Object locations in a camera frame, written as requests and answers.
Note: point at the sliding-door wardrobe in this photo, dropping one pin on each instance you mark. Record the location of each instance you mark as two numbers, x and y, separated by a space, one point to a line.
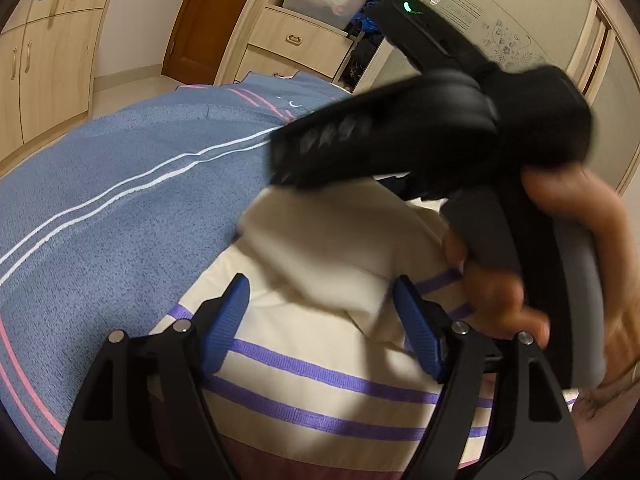
525 10

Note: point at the light wooden cabinet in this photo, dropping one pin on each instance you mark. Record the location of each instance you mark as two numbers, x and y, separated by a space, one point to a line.
50 70

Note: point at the blue striped blanket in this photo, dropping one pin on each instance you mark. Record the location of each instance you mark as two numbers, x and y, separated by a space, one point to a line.
125 200

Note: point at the pile of dark clothes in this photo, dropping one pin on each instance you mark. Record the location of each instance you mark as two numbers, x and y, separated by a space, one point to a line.
367 45

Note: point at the cream hoodie with purple stripes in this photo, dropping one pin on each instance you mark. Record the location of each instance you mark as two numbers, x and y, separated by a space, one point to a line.
310 240

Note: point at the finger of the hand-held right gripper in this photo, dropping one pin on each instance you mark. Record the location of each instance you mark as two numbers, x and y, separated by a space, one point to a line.
380 130

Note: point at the brown wooden door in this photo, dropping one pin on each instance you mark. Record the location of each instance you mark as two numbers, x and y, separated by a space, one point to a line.
210 20

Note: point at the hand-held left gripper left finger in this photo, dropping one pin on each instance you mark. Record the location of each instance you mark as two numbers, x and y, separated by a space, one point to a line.
229 322

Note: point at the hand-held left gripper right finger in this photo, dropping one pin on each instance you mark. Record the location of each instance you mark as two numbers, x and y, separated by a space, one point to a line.
419 330

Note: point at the person's right hand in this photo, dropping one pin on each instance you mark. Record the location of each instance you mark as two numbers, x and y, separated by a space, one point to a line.
617 270

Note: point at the light wooden drawer unit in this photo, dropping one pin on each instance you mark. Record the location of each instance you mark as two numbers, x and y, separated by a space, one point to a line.
300 40

